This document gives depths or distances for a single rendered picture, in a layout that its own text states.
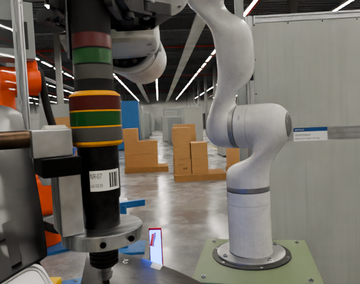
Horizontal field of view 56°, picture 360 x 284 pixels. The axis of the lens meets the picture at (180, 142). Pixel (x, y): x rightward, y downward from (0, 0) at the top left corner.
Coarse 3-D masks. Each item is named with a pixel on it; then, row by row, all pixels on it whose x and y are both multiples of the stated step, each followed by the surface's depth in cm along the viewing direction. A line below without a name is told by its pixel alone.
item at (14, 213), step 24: (0, 120) 38; (0, 168) 32; (24, 168) 34; (0, 192) 30; (24, 192) 31; (0, 216) 29; (24, 216) 29; (0, 240) 27; (24, 240) 28; (0, 264) 26; (24, 264) 27
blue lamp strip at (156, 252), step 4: (152, 232) 65; (156, 232) 65; (160, 232) 65; (156, 236) 65; (160, 236) 65; (156, 240) 65; (160, 240) 65; (156, 244) 65; (160, 244) 65; (152, 248) 65; (156, 248) 65; (160, 248) 65; (152, 252) 65; (156, 252) 65; (160, 252) 65; (152, 256) 66; (156, 256) 65; (160, 256) 65; (152, 260) 66; (156, 260) 66; (160, 260) 65
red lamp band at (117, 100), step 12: (72, 96) 28; (84, 96) 27; (96, 96) 27; (108, 96) 28; (120, 96) 30; (72, 108) 28; (84, 108) 27; (96, 108) 27; (108, 108) 28; (120, 108) 29
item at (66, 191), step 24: (48, 144) 26; (72, 144) 27; (48, 168) 26; (72, 168) 27; (72, 192) 27; (72, 216) 27; (120, 216) 32; (72, 240) 27; (96, 240) 27; (120, 240) 27
